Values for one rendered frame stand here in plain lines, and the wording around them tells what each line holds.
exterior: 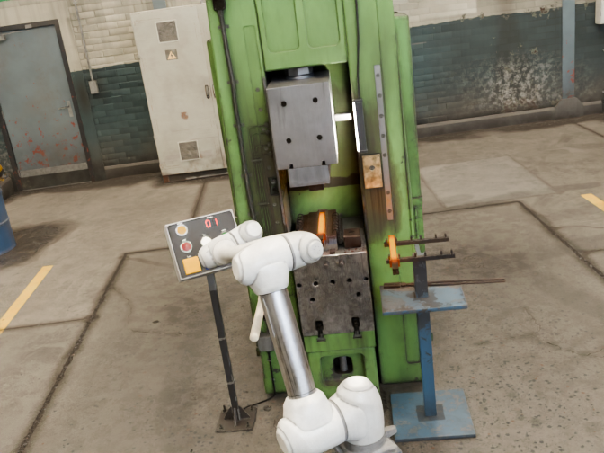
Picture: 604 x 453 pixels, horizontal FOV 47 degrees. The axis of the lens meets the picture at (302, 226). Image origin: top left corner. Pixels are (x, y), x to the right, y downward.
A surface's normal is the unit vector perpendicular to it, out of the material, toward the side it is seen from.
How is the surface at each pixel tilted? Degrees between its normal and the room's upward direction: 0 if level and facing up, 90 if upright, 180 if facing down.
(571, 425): 0
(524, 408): 0
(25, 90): 90
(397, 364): 90
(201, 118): 90
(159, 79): 90
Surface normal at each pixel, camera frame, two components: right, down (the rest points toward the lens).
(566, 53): 0.04, 0.33
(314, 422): 0.27, -0.12
